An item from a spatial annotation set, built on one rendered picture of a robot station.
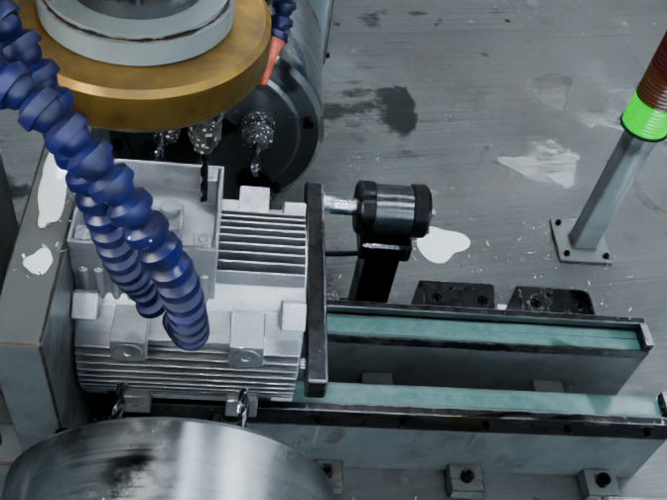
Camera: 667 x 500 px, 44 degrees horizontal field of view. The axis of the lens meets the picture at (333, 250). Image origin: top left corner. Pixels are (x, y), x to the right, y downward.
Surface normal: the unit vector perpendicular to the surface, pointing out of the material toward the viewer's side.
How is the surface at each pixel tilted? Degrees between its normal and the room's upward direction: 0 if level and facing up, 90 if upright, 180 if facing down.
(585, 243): 90
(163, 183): 90
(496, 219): 0
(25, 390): 90
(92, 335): 2
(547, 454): 90
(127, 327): 0
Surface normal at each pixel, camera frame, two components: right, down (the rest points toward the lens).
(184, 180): 0.03, 0.76
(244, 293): 0.12, -0.14
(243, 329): 0.13, -0.64
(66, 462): -0.41, -0.58
